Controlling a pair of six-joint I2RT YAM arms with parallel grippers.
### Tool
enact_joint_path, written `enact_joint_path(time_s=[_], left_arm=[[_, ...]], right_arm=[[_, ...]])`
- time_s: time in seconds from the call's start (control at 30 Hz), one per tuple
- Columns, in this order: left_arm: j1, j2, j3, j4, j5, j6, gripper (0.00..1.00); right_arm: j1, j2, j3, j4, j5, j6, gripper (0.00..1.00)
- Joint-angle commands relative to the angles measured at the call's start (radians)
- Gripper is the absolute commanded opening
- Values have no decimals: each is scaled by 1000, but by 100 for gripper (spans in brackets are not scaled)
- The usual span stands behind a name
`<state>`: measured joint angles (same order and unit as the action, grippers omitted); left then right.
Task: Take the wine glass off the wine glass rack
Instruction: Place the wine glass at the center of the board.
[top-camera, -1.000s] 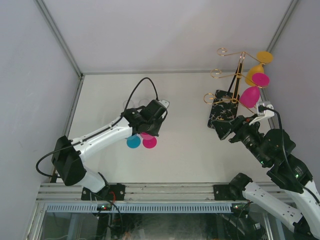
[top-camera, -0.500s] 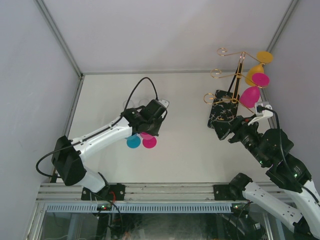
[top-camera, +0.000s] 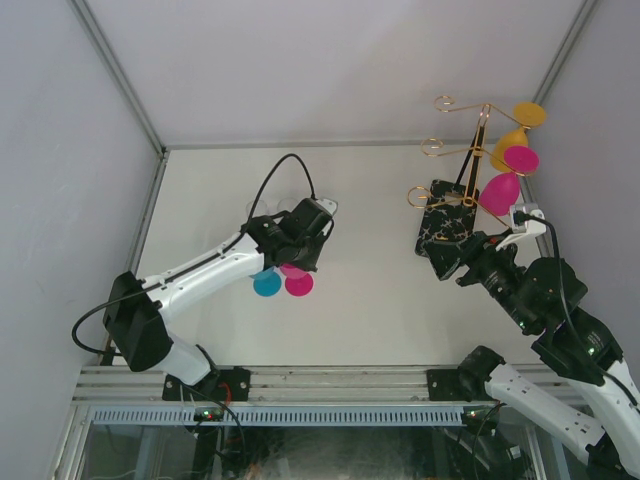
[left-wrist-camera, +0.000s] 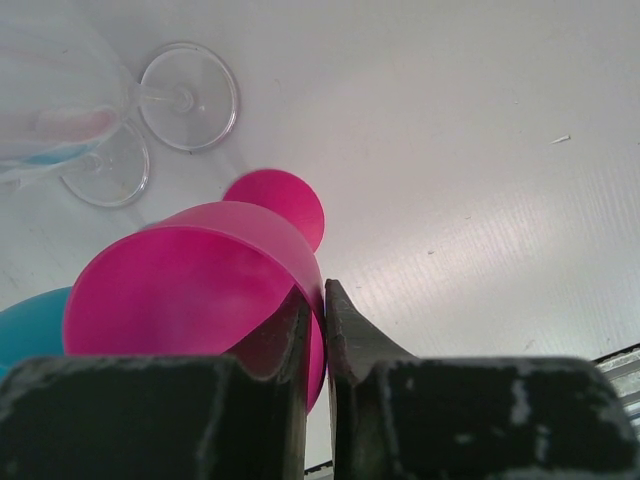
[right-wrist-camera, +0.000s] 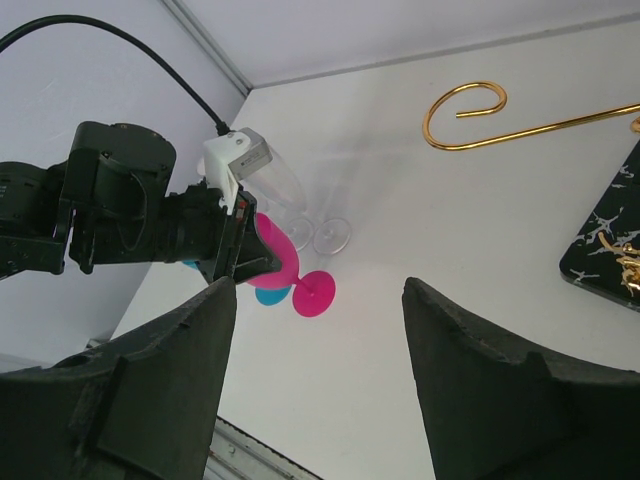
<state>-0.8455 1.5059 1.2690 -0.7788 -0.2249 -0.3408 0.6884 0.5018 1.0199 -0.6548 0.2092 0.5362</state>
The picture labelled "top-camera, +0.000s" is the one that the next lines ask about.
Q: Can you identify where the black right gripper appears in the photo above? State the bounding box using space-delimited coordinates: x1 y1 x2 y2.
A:
421 227 536 331

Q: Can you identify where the pink wine glass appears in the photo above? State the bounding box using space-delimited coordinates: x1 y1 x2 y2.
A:
479 145 540 216
280 264 314 297

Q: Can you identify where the cyan wine glass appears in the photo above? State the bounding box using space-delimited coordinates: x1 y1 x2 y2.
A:
251 267 282 297

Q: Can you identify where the clear champagne flute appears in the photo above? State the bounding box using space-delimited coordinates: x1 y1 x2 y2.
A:
276 197 299 212
246 200 269 218

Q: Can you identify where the yellow wine glass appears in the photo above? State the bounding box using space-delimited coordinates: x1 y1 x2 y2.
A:
490 102 546 173

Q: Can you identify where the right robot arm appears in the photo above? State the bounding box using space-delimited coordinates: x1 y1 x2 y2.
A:
425 232 639 479

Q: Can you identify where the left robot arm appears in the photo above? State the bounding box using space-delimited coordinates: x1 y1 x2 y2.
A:
104 198 338 400

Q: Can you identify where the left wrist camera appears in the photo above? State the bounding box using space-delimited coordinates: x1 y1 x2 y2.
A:
315 198 338 216

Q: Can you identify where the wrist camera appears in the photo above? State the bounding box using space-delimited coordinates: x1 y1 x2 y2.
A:
315 198 338 216
496 203 547 251

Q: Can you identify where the gold wire wine glass rack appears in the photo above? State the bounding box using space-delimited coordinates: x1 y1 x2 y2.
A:
407 95 518 259

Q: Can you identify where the right camera black cable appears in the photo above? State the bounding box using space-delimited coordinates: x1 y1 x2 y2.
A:
514 212 640 406

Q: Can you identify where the camera black cable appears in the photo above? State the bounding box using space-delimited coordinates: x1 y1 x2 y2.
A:
71 152 317 356
514 212 640 406

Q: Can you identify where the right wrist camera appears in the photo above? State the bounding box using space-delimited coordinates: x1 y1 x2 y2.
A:
496 203 547 251

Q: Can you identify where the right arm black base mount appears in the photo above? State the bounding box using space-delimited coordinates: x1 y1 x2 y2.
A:
426 368 475 401

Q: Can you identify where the left camera black cable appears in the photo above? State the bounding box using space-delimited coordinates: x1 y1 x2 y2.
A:
71 152 317 356

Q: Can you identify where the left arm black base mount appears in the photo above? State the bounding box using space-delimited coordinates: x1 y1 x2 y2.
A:
162 367 251 404

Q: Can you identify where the aluminium front frame rail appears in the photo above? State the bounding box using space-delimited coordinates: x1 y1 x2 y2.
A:
72 363 591 404

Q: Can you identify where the blue slotted cable duct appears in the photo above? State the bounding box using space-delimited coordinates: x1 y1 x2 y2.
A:
89 405 465 427

